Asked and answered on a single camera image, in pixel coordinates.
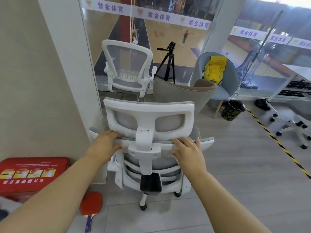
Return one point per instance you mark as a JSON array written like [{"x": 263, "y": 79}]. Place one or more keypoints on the grey chair with wooden legs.
[{"x": 182, "y": 97}]

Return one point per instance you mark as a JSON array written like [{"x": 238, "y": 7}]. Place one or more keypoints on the person's right forearm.
[{"x": 223, "y": 208}]

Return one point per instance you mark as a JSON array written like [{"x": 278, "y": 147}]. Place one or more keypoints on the black-yellow floor tape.
[{"x": 279, "y": 144}]

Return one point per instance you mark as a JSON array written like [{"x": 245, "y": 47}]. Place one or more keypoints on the white mesh armchair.
[{"x": 107, "y": 46}]

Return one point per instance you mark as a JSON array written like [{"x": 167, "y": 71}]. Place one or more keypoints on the black camera tripod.
[{"x": 170, "y": 60}]

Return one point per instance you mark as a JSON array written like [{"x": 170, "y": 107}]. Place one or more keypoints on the person's right hand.
[{"x": 192, "y": 162}]

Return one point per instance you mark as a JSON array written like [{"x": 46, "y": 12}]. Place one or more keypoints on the black patterned waste bin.
[{"x": 232, "y": 111}]

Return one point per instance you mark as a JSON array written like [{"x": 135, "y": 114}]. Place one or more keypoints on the red fire extinguisher box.
[{"x": 29, "y": 165}]

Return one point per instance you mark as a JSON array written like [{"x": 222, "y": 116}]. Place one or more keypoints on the white folding table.
[{"x": 298, "y": 70}]

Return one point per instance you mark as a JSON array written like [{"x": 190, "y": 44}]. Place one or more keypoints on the person's left hand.
[{"x": 103, "y": 148}]

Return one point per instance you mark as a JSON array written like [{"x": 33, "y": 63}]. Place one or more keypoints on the person's left forearm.
[{"x": 48, "y": 201}]

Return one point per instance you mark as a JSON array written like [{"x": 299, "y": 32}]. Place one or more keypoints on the white mesh office chair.
[{"x": 145, "y": 111}]

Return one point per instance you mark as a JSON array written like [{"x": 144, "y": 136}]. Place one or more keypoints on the white office chair base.
[{"x": 296, "y": 129}]

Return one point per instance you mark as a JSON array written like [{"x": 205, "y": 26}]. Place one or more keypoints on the yellow bag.
[{"x": 215, "y": 70}]

